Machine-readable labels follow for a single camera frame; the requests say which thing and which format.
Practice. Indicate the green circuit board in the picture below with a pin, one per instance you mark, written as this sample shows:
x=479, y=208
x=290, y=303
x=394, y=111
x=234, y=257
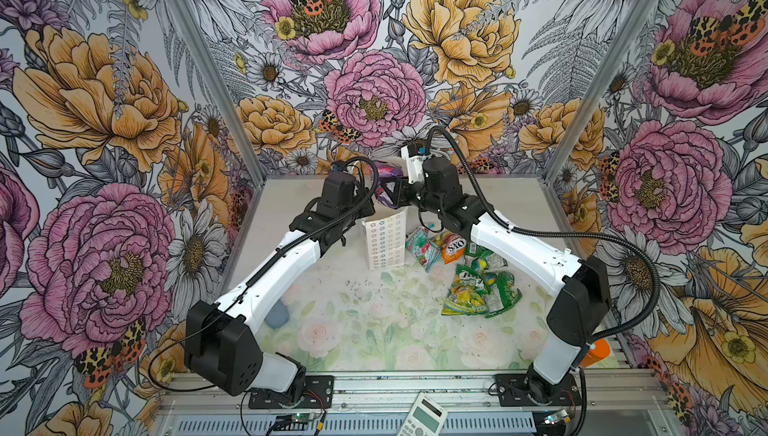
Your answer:
x=299, y=422

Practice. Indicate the white paper bag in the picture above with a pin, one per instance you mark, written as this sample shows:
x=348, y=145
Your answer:
x=385, y=238

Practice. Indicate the green snack packet upper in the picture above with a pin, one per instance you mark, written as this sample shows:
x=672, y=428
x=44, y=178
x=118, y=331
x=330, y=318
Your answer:
x=482, y=260

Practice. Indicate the orange lemon candy packet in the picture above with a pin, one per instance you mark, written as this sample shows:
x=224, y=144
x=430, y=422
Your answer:
x=452, y=247

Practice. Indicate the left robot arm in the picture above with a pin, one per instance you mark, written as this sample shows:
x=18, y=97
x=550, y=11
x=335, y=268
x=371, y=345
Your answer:
x=220, y=345

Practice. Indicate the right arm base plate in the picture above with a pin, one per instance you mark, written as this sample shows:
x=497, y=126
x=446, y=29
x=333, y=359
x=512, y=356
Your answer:
x=518, y=390

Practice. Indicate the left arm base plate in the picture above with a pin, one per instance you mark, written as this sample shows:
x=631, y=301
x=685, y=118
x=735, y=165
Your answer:
x=316, y=393

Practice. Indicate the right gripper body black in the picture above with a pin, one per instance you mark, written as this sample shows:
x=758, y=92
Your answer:
x=416, y=194

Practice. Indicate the white calculator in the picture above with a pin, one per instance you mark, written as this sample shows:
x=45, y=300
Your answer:
x=425, y=418

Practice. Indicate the green snack packet right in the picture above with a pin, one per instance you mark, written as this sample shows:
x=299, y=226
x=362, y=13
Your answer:
x=502, y=293

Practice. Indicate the aluminium front rail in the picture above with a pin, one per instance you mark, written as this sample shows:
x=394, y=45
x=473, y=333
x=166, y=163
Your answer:
x=395, y=392

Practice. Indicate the yellow green snack packet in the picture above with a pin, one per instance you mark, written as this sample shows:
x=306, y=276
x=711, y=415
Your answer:
x=466, y=294

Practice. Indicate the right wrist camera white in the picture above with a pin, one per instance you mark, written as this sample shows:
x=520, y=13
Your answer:
x=414, y=157

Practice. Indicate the blue grey oval case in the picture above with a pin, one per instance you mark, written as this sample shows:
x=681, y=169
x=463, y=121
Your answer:
x=278, y=316

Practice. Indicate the teal Fox's candy packet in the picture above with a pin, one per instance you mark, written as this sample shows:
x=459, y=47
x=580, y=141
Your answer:
x=424, y=250

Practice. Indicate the orange bottle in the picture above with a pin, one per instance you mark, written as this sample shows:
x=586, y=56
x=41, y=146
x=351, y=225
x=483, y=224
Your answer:
x=597, y=352

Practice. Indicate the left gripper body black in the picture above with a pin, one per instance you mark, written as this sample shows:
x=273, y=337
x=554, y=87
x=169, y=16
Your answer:
x=362, y=214

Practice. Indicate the purple snack packet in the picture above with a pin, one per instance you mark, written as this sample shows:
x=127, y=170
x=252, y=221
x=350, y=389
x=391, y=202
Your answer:
x=389, y=174

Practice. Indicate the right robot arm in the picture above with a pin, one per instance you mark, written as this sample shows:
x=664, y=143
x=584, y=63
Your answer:
x=578, y=286

